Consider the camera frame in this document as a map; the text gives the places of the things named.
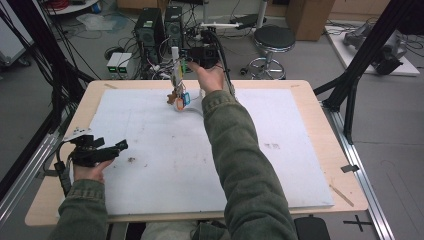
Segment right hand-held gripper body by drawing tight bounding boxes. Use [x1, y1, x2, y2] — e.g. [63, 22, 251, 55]
[188, 21, 241, 70]

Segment white power supply box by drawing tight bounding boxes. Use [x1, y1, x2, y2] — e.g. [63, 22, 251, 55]
[106, 51, 124, 76]
[117, 52, 134, 76]

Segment flat black device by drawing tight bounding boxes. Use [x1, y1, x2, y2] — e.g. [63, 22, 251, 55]
[229, 13, 268, 31]

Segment black round stool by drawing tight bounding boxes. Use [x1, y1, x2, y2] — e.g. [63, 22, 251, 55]
[240, 25, 297, 81]

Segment white key stand with pole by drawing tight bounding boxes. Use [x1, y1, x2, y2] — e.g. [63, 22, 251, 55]
[170, 46, 206, 117]

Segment person's right hand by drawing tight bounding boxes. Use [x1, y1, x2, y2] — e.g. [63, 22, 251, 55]
[187, 61, 227, 96]

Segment white platform with equipment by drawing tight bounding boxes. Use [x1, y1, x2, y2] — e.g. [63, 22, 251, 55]
[324, 18, 421, 77]

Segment black metal frame with cables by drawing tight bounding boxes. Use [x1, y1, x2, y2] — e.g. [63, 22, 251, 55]
[0, 0, 96, 201]

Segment brown cardboard box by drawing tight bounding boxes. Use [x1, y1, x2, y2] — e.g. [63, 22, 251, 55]
[285, 0, 336, 42]

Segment thin wooden stick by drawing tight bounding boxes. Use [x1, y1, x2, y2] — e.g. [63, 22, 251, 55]
[328, 183, 355, 208]

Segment person's left hand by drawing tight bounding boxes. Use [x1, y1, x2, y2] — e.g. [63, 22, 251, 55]
[72, 158, 116, 184]

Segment white table mat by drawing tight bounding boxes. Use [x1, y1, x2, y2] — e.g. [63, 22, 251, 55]
[84, 87, 336, 216]

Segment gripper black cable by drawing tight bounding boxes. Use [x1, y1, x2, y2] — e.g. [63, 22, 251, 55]
[209, 30, 237, 98]
[52, 140, 74, 198]

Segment aluminium rail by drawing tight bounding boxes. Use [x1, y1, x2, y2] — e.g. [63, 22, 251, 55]
[320, 99, 397, 240]
[0, 132, 65, 228]

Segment large black computer tower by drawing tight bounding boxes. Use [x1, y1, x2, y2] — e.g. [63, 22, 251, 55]
[133, 7, 166, 65]

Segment key ring with coloured tags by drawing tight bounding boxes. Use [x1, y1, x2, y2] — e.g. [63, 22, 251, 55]
[172, 57, 192, 112]

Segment round white table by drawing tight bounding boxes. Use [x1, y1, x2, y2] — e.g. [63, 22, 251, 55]
[44, 0, 101, 16]

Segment clear plastic bag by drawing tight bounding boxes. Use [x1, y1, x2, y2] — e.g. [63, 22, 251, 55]
[76, 12, 118, 32]

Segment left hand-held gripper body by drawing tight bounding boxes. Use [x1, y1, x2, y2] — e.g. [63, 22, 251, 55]
[62, 126, 122, 168]

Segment person's legs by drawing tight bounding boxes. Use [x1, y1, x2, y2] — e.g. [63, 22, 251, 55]
[139, 218, 231, 240]

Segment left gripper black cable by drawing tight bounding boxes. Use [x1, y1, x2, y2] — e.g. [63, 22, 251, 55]
[52, 140, 74, 198]

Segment white board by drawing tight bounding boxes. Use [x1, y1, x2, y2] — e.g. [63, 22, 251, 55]
[0, 0, 35, 68]

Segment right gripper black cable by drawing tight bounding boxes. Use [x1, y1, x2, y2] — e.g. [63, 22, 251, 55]
[209, 30, 237, 98]

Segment white desk leg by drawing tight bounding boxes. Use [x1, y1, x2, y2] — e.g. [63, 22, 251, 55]
[200, 0, 212, 24]

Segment small black computer tower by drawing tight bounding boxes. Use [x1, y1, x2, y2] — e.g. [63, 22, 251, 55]
[163, 5, 185, 52]

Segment black chair part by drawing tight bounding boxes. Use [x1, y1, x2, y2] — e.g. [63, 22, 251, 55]
[293, 216, 332, 240]

